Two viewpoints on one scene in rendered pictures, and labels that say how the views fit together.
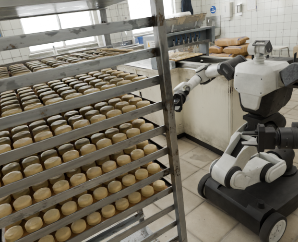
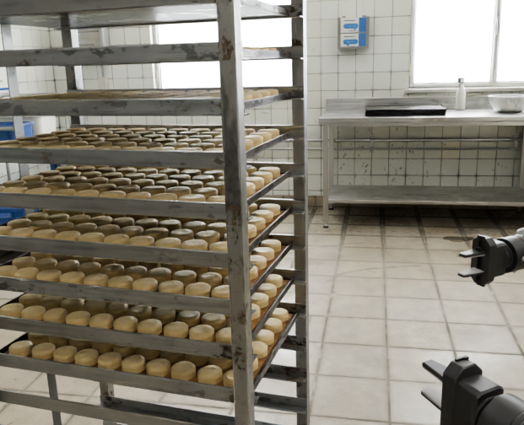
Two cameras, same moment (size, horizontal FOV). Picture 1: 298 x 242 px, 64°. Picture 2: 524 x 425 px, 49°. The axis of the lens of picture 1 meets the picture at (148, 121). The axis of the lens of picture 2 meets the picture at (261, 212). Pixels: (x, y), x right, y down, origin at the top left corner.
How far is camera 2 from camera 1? 0.80 m
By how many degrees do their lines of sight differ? 44
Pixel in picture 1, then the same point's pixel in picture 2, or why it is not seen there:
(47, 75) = (57, 108)
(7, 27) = (385, 29)
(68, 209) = (71, 318)
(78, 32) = (102, 55)
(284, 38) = not seen: outside the picture
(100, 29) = (133, 54)
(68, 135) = (72, 201)
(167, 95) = (229, 194)
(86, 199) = (99, 320)
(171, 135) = (231, 276)
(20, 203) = (20, 272)
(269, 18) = not seen: outside the picture
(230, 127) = not seen: outside the picture
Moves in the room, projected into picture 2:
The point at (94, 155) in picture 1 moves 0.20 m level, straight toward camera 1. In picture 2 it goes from (102, 249) to (13, 283)
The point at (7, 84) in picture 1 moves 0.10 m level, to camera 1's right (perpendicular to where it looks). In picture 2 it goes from (15, 108) to (38, 110)
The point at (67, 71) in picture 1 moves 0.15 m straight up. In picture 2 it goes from (82, 107) to (72, 20)
